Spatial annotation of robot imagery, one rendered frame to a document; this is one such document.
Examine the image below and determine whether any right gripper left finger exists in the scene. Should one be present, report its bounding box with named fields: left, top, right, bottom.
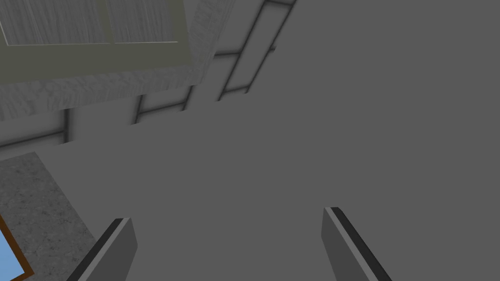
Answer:
left=66, top=217, right=139, bottom=281

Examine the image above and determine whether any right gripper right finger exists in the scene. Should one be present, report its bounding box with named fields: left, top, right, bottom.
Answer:
left=321, top=206, right=395, bottom=281

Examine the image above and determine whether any pale grey wooden cupboard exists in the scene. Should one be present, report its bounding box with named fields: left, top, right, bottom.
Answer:
left=0, top=0, right=237, bottom=121

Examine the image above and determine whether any blue picture with brown frame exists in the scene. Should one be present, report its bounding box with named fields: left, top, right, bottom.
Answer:
left=0, top=214, right=35, bottom=281

